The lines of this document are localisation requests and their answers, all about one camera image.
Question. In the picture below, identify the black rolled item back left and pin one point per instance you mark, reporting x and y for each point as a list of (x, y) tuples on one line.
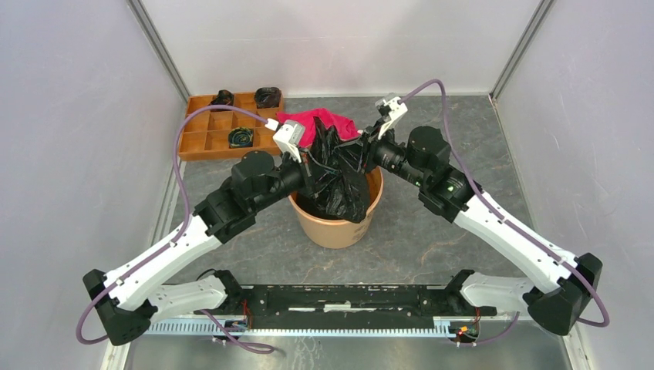
[(223, 97)]

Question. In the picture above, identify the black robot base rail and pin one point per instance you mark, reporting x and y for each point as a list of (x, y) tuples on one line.
[(345, 306)]

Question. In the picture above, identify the wooden compartment tray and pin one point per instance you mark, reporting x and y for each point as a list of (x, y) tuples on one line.
[(205, 137)]

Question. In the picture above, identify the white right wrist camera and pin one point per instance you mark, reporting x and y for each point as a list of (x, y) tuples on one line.
[(392, 109)]

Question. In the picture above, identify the black plastic trash bag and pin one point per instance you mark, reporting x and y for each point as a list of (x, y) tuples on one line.
[(348, 198)]

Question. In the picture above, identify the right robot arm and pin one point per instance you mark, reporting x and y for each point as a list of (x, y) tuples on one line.
[(557, 284)]

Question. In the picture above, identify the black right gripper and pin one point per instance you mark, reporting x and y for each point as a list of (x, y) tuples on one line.
[(369, 136)]

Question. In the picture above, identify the orange plastic trash bin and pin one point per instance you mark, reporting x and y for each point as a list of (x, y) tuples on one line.
[(338, 234)]

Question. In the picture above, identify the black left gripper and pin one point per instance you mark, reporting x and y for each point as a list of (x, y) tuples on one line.
[(315, 177)]

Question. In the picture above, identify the dark rolled item back right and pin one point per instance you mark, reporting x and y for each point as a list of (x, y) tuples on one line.
[(267, 97)]

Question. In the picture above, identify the blue green rolled item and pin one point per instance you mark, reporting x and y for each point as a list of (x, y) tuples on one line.
[(241, 137)]

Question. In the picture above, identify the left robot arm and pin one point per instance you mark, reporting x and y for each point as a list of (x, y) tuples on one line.
[(129, 298)]

